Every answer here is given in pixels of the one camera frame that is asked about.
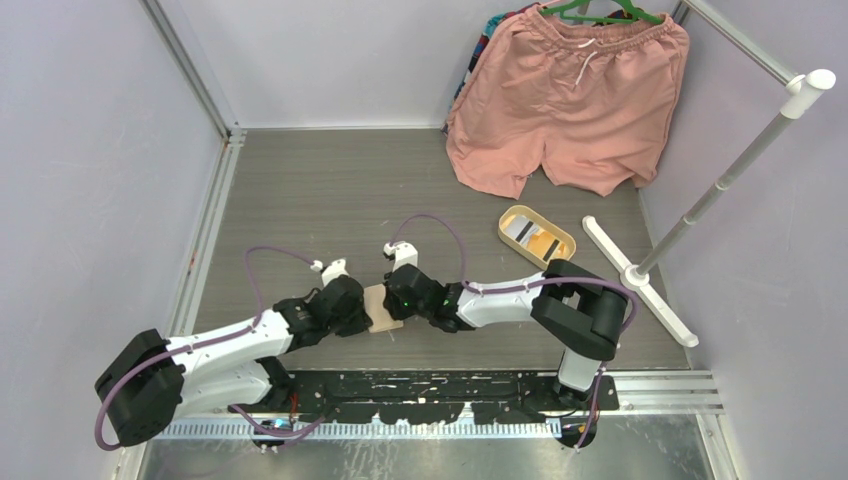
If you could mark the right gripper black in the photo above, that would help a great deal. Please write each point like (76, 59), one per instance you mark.
(392, 305)

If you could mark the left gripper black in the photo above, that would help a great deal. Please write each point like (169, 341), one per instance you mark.
(361, 323)

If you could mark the beige leather card holder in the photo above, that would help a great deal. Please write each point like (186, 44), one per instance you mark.
(382, 321)

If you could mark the white card with black stripe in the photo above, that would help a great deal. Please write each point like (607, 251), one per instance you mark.
(521, 229)

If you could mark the yellow card with dark stripe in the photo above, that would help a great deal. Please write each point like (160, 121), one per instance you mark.
(547, 246)

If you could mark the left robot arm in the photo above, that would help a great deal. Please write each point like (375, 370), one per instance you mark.
(155, 380)

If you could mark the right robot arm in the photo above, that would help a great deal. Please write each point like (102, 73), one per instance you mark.
(585, 313)

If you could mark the yellow oval tray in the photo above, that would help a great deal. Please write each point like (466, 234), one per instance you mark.
(544, 226)

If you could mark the pink shorts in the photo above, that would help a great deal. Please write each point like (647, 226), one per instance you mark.
(590, 106)

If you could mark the colourful garment behind shorts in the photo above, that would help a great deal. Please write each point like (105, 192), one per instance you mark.
(481, 44)

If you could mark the green clothes hanger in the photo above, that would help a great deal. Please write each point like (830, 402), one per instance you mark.
(599, 13)

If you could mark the white clothes rack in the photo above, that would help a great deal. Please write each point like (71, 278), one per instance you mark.
(803, 90)

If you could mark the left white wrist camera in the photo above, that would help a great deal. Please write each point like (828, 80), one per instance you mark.
(330, 271)

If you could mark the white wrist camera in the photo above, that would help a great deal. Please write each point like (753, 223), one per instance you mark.
(330, 271)
(401, 253)

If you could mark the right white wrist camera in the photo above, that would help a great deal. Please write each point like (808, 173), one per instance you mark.
(401, 253)

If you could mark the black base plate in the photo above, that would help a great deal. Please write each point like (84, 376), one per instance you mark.
(430, 397)

